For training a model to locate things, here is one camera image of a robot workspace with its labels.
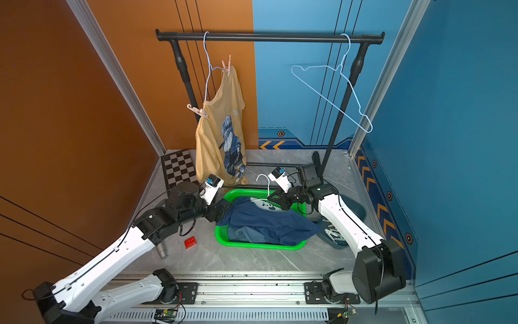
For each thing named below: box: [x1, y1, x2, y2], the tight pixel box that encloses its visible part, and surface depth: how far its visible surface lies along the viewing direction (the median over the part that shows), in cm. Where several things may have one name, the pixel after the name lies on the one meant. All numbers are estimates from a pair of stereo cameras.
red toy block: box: [184, 236, 198, 250], surface depth 87 cm
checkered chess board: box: [160, 149, 199, 192], surface depth 111 cm
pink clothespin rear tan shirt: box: [221, 54, 232, 77], surface depth 78 cm
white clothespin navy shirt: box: [324, 228, 345, 245], surface depth 89 cm
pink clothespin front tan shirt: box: [186, 103, 209, 119], surface depth 61 cm
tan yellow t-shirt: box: [195, 65, 247, 186], surface depth 71 cm
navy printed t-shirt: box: [215, 196, 322, 246], surface depth 82 cm
